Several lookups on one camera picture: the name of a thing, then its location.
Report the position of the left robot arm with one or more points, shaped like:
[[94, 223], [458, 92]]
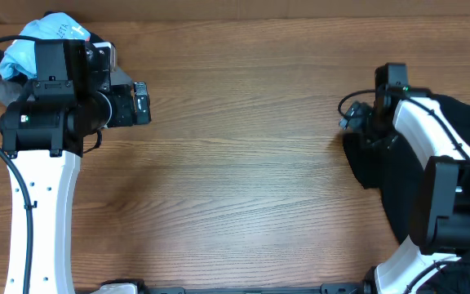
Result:
[[78, 90]]

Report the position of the grey folded shirt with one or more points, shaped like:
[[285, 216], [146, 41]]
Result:
[[11, 89]]

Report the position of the black polo shirt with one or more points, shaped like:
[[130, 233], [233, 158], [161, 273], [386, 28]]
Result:
[[397, 173]]

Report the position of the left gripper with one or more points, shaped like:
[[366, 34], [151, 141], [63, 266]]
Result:
[[125, 116]]

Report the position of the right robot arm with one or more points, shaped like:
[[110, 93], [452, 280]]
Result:
[[413, 146]]

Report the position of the light blue printed folded shirt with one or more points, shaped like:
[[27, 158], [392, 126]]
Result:
[[31, 49]]

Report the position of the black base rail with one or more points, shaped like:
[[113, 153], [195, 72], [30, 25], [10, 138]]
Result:
[[243, 290]]

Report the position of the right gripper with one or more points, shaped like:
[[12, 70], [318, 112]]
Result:
[[356, 113]]

